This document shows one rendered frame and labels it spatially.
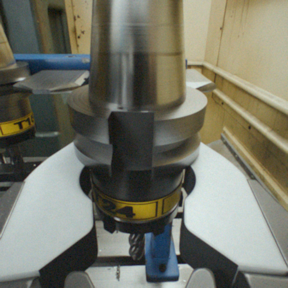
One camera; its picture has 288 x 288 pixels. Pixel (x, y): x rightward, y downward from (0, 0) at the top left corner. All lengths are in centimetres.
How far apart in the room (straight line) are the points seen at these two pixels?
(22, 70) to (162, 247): 32
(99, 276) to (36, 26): 75
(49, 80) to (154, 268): 32
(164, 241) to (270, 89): 47
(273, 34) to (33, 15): 70
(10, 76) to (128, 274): 33
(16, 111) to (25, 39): 68
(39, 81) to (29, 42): 69
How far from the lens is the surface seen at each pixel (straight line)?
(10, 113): 22
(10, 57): 23
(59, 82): 19
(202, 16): 122
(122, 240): 46
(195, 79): 20
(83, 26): 120
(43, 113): 94
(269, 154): 68
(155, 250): 40
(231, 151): 86
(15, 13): 90
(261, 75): 72
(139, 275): 42
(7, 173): 59
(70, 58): 25
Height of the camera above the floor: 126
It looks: 28 degrees down
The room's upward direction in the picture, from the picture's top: straight up
